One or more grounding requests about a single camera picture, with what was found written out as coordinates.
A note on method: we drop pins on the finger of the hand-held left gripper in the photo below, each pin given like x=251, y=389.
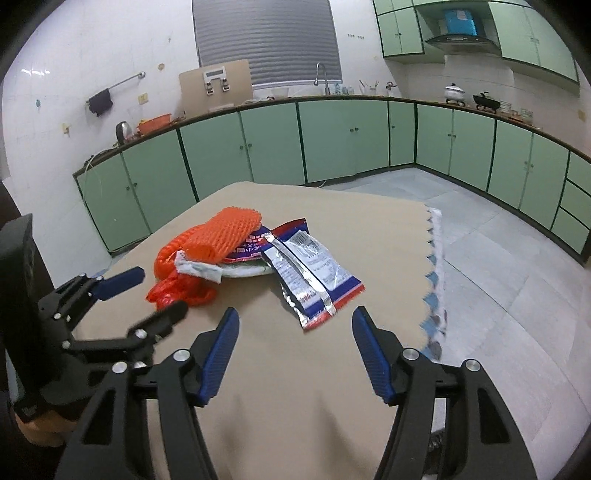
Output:
x=161, y=318
x=120, y=281

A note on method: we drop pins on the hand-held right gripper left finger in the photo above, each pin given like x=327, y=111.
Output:
x=221, y=350

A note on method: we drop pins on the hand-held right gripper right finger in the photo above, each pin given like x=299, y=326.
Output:
x=369, y=355

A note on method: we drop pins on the orange plastic bag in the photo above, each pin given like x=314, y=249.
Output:
x=184, y=290

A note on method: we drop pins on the white green wrapper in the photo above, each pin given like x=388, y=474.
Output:
x=240, y=270

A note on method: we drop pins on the silver black snack wrapper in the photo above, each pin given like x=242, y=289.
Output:
x=295, y=286

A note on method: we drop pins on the orange foam fruit net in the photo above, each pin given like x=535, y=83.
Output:
x=221, y=230

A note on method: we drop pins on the purple snack wrapper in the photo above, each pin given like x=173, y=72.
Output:
x=251, y=244

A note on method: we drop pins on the person's left hand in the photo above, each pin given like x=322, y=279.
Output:
x=46, y=429

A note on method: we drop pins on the beige tablecloth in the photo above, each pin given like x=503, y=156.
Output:
x=286, y=392

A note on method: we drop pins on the blue scalloped tablecloth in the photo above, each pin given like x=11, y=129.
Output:
x=436, y=277

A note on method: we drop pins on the electric kettle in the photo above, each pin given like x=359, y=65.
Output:
x=123, y=133

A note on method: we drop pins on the orange plastic basket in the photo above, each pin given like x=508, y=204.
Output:
x=154, y=124

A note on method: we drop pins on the dark hanging towel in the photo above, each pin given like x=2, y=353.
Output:
x=100, y=104

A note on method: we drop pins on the cardboard sheet on counter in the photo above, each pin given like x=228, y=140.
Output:
x=214, y=87

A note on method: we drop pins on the green base cabinets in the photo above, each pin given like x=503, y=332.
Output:
x=346, y=138

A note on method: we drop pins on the utensil holder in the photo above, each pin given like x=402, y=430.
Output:
x=369, y=87

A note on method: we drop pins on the white cooking pot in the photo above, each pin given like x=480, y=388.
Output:
x=454, y=93

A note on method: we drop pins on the black wok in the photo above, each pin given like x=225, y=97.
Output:
x=485, y=101

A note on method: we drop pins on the grey window blind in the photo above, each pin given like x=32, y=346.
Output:
x=268, y=41

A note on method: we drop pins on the metal sink faucet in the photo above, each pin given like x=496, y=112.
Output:
x=322, y=76

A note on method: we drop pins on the range hood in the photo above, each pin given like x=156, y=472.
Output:
x=461, y=32

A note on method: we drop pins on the metal towel rail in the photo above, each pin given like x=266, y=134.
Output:
x=124, y=83

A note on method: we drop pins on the green wall cabinets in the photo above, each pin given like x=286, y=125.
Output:
x=526, y=32

